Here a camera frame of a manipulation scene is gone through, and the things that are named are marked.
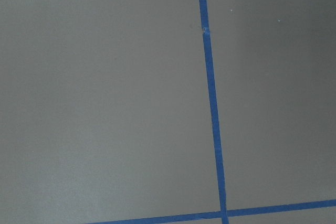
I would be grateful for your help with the long blue tape strip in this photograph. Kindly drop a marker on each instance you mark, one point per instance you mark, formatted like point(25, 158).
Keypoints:
point(214, 109)

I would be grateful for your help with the crossing blue tape strip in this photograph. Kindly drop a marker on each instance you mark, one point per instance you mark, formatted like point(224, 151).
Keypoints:
point(232, 213)

